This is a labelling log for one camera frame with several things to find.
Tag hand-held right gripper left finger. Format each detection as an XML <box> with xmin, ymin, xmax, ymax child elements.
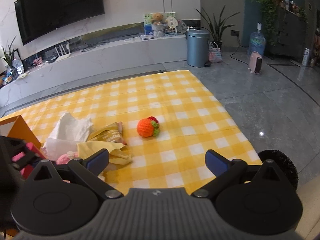
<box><xmin>26</xmin><ymin>149</ymin><xmax>124</xmax><ymax>201</ymax></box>

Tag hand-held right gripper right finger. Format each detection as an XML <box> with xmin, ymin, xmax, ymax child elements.
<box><xmin>191</xmin><ymin>149</ymin><xmax>282</xmax><ymax>198</ymax></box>

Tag red box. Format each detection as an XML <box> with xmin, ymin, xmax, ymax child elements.
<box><xmin>10</xmin><ymin>142</ymin><xmax>42</xmax><ymax>180</ymax></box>

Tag orange wooden box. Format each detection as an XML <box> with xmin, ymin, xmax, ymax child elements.
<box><xmin>0</xmin><ymin>115</ymin><xmax>42</xmax><ymax>151</ymax></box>

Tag white tissue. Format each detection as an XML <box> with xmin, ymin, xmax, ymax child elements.
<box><xmin>47</xmin><ymin>112</ymin><xmax>94</xmax><ymax>143</ymax></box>

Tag orange crochet fruit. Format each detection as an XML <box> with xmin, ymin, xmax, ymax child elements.
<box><xmin>137</xmin><ymin>116</ymin><xmax>160</xmax><ymax>138</ymax></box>

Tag yellow cloth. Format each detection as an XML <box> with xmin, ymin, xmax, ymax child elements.
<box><xmin>76</xmin><ymin>141</ymin><xmax>133</xmax><ymax>166</ymax></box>

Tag yellow paper bag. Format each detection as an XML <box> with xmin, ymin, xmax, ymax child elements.
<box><xmin>89</xmin><ymin>122</ymin><xmax>128</xmax><ymax>153</ymax></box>

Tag pink crochet toy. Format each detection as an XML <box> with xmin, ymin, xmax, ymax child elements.
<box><xmin>56</xmin><ymin>151</ymin><xmax>84</xmax><ymax>166</ymax></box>

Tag black round brush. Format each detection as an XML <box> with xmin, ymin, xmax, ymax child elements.
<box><xmin>259</xmin><ymin>149</ymin><xmax>299</xmax><ymax>189</ymax></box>

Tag snack packets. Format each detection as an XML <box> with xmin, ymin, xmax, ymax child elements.
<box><xmin>0</xmin><ymin>74</ymin><xmax>13</xmax><ymax>86</ymax></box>

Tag yellow checked blanket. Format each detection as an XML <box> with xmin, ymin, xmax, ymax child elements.
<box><xmin>0</xmin><ymin>70</ymin><xmax>263</xmax><ymax>193</ymax></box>

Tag glass vase with green plant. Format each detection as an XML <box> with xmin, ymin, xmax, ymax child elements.
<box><xmin>0</xmin><ymin>36</ymin><xmax>19</xmax><ymax>80</ymax></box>

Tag white marble TV console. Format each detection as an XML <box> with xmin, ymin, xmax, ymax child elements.
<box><xmin>0</xmin><ymin>31</ymin><xmax>188</xmax><ymax>108</ymax></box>

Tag white router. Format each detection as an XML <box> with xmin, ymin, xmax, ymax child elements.
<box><xmin>54</xmin><ymin>44</ymin><xmax>71</xmax><ymax>62</ymax></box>

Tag pink heater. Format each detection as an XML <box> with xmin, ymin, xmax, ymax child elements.
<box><xmin>249</xmin><ymin>51</ymin><xmax>264</xmax><ymax>74</ymax></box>

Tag woven basket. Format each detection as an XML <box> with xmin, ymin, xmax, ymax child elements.
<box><xmin>208</xmin><ymin>42</ymin><xmax>223</xmax><ymax>64</ymax></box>

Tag blue trash can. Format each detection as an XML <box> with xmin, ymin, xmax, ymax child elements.
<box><xmin>187</xmin><ymin>29</ymin><xmax>211</xmax><ymax>68</ymax></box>

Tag blue water bottle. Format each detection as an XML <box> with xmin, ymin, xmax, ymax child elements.
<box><xmin>247</xmin><ymin>22</ymin><xmax>266</xmax><ymax>56</ymax></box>

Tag potted snake plant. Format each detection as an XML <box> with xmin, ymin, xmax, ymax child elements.
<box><xmin>195</xmin><ymin>5</ymin><xmax>241</xmax><ymax>51</ymax></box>

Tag teddy bear bouquet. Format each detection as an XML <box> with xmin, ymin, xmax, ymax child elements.
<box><xmin>150</xmin><ymin>12</ymin><xmax>166</xmax><ymax>38</ymax></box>

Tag green picture board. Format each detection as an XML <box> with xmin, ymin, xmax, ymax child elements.
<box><xmin>144</xmin><ymin>12</ymin><xmax>177</xmax><ymax>36</ymax></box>

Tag round white hand fan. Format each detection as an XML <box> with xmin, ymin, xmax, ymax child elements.
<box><xmin>166</xmin><ymin>16</ymin><xmax>179</xmax><ymax>34</ymax></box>

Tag dark cabinet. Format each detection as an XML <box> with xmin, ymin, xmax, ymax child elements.
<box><xmin>271</xmin><ymin>7</ymin><xmax>309</xmax><ymax>61</ymax></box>

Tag large leafy potted plant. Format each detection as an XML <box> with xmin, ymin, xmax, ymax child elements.
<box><xmin>251</xmin><ymin>0</ymin><xmax>285</xmax><ymax>47</ymax></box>

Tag black photo frame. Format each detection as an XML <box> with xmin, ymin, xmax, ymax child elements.
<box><xmin>10</xmin><ymin>49</ymin><xmax>24</xmax><ymax>73</ymax></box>

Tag black cable bundle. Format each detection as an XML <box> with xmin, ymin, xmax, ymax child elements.
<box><xmin>79</xmin><ymin>39</ymin><xmax>111</xmax><ymax>52</ymax></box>

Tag black power cable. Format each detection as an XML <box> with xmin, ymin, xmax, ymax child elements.
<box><xmin>229</xmin><ymin>35</ymin><xmax>251</xmax><ymax>63</ymax></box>

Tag black wall television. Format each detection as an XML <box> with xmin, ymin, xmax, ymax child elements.
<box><xmin>14</xmin><ymin>0</ymin><xmax>105</xmax><ymax>46</ymax></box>

